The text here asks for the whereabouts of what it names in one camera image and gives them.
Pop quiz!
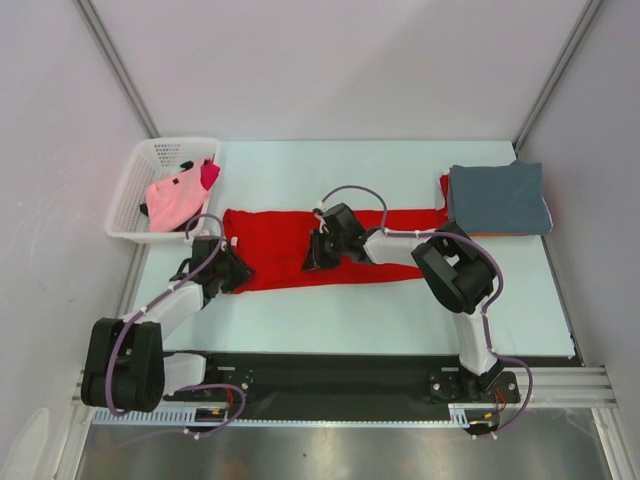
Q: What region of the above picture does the aluminium corner post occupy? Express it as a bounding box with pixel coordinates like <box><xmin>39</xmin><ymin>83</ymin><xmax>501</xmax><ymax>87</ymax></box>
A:
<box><xmin>512</xmin><ymin>0</ymin><xmax>607</xmax><ymax>157</ymax></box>
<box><xmin>72</xmin><ymin>0</ymin><xmax>160</xmax><ymax>138</ymax></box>

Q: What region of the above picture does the purple cable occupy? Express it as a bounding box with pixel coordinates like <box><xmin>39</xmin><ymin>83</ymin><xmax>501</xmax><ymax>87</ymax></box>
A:
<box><xmin>104</xmin><ymin>213</ymin><xmax>247</xmax><ymax>441</ymax></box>
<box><xmin>313</xmin><ymin>185</ymin><xmax>534</xmax><ymax>439</ymax></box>

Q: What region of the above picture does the right aluminium corner post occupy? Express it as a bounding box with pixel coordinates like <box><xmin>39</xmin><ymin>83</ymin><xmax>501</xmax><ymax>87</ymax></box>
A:
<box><xmin>512</xmin><ymin>0</ymin><xmax>607</xmax><ymax>157</ymax></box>

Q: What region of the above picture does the pink t shirt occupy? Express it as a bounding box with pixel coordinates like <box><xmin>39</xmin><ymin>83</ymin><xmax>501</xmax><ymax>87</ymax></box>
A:
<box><xmin>139</xmin><ymin>158</ymin><xmax>221</xmax><ymax>233</ymax></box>

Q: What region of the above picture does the white plastic laundry basket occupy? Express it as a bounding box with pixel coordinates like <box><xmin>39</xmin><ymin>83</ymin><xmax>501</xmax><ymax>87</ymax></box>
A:
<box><xmin>104</xmin><ymin>137</ymin><xmax>221</xmax><ymax>244</ymax></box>

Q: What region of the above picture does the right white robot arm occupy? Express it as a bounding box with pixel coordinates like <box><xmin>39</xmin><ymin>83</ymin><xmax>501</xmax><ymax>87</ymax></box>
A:
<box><xmin>302</xmin><ymin>203</ymin><xmax>503</xmax><ymax>401</ymax></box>

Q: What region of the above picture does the red t shirt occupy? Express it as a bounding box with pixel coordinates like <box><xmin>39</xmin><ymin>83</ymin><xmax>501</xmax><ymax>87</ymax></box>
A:
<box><xmin>223</xmin><ymin>209</ymin><xmax>421</xmax><ymax>293</ymax></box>
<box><xmin>439</xmin><ymin>173</ymin><xmax>451</xmax><ymax>218</ymax></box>

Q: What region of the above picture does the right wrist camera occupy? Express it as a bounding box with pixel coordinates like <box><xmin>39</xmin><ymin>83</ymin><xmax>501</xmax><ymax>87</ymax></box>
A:
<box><xmin>313</xmin><ymin>200</ymin><xmax>331</xmax><ymax>233</ymax></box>

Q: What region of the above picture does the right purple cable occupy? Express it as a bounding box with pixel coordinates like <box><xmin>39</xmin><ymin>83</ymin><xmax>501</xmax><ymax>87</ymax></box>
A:
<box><xmin>313</xmin><ymin>185</ymin><xmax>534</xmax><ymax>439</ymax></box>

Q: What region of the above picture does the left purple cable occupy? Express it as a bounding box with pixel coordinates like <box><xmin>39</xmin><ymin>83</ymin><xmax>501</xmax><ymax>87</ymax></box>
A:
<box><xmin>104</xmin><ymin>213</ymin><xmax>247</xmax><ymax>441</ymax></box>

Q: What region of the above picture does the orange folded t shirt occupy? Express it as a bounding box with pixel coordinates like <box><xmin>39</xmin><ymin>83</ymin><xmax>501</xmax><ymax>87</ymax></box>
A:
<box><xmin>469</xmin><ymin>232</ymin><xmax>529</xmax><ymax>237</ymax></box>

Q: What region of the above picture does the left aluminium corner post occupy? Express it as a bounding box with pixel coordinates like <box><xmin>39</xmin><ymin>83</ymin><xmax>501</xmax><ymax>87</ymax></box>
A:
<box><xmin>72</xmin><ymin>0</ymin><xmax>160</xmax><ymax>138</ymax></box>

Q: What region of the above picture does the grey folded t shirt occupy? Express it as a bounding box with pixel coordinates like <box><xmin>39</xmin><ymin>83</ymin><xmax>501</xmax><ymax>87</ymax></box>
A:
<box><xmin>448</xmin><ymin>159</ymin><xmax>553</xmax><ymax>236</ymax></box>

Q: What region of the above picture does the grey slotted cable duct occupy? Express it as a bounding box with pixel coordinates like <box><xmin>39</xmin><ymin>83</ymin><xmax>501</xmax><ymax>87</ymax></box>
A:
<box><xmin>92</xmin><ymin>405</ymin><xmax>498</xmax><ymax>429</ymax></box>

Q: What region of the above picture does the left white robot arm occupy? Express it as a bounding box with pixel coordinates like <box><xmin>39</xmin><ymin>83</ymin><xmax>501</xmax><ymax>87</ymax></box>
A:
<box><xmin>80</xmin><ymin>236</ymin><xmax>255</xmax><ymax>416</ymax></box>

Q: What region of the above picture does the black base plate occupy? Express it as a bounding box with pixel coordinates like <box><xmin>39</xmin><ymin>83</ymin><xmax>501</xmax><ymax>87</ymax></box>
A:
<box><xmin>159</xmin><ymin>349</ymin><xmax>584</xmax><ymax>424</ymax></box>

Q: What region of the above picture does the red folded t shirt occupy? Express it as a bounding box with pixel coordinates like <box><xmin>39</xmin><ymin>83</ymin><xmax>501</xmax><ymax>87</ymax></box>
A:
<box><xmin>439</xmin><ymin>173</ymin><xmax>451</xmax><ymax>218</ymax></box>

